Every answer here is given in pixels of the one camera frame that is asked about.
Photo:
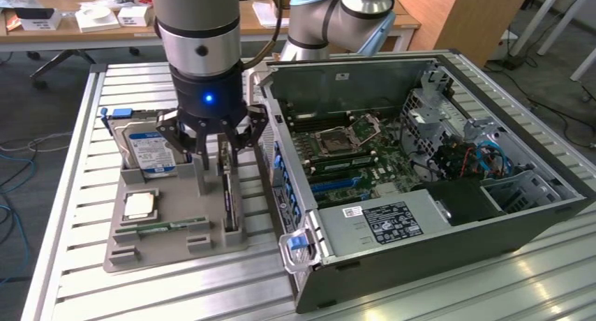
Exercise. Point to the black power brick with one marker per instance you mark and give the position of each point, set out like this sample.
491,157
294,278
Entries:
513,63

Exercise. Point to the black open PC case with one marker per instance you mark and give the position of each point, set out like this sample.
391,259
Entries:
419,265

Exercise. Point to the hard disk in blue caddy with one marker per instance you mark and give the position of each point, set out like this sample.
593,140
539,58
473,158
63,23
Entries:
145,153

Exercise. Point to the wooden cabinet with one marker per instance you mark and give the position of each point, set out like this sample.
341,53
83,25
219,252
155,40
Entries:
466,21

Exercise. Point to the silver disk bay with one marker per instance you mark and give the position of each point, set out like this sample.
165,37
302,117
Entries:
526,192

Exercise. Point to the metal socket cover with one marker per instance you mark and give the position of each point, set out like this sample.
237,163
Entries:
366,127

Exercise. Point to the silver drive cage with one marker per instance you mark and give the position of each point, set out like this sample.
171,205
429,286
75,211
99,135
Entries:
426,125

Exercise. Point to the white box with tape roll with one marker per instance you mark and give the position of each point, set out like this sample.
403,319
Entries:
97,19

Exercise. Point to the blue expansion slot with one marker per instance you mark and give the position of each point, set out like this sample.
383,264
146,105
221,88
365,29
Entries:
335,185

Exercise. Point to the black chair base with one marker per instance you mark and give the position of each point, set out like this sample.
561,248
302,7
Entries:
61,61

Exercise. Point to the silver CPU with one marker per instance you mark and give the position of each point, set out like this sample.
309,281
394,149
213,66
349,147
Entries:
139,204

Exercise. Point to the silver chipset heatsink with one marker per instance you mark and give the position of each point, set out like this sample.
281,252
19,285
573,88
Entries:
386,190

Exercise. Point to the red packet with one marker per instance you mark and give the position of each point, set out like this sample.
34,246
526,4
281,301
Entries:
146,0

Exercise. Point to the black fan shroud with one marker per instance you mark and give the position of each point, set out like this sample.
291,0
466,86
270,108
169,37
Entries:
461,202

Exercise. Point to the white table frame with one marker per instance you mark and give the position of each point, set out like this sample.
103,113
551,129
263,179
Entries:
554,7

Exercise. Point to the green RAM stick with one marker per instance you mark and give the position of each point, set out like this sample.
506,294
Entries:
158,227

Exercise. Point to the white box printed label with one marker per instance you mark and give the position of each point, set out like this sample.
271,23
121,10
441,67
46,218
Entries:
134,16

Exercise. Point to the RAM stick white label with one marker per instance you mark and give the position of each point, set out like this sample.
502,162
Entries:
341,165

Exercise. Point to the wooden desk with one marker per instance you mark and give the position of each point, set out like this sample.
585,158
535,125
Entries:
66,36

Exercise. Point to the white paper stack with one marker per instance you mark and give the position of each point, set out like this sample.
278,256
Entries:
263,17

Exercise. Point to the white box red button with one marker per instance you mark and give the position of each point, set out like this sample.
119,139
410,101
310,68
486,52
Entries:
509,43

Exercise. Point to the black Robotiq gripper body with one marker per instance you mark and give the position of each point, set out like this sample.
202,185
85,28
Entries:
210,90

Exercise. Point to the CPU socket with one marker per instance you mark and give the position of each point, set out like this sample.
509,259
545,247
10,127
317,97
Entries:
335,141

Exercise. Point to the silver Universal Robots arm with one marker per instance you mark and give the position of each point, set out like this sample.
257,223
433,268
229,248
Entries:
201,21

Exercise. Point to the grey power supply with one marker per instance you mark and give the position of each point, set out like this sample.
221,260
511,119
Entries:
397,223

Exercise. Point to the Nvidia graphics card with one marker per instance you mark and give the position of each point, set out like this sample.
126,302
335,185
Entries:
230,202

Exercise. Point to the grey parts rack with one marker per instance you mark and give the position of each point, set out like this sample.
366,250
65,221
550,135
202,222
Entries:
186,202

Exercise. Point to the white box black lid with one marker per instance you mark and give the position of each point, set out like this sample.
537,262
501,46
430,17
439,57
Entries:
39,19

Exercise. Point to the green Dell motherboard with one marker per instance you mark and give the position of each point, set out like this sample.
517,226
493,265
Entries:
391,160

